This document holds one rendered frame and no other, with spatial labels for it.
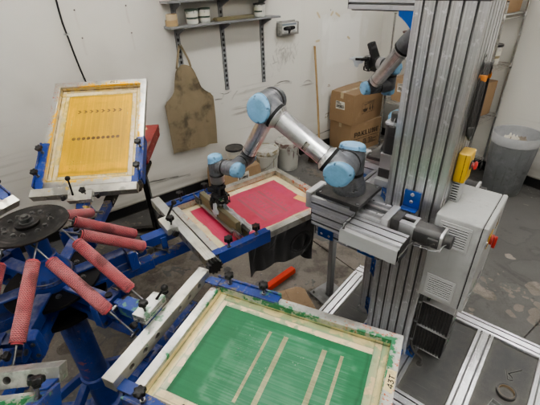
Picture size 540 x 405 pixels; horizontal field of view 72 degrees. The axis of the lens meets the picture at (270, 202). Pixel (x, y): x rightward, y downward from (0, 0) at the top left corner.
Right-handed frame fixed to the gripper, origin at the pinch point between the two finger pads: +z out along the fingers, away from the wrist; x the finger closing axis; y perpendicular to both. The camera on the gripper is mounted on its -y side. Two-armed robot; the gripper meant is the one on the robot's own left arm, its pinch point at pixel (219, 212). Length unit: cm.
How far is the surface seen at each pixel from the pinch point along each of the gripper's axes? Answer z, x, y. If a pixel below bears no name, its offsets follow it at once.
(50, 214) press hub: -30, -76, -1
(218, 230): 5.8, -5.2, 6.3
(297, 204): 5.8, 44.7, 13.2
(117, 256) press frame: 0, -57, 3
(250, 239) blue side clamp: 0.3, 0.3, 30.0
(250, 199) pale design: 5.8, 25.8, -9.2
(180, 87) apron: -18, 68, -194
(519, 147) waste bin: 42, 317, 24
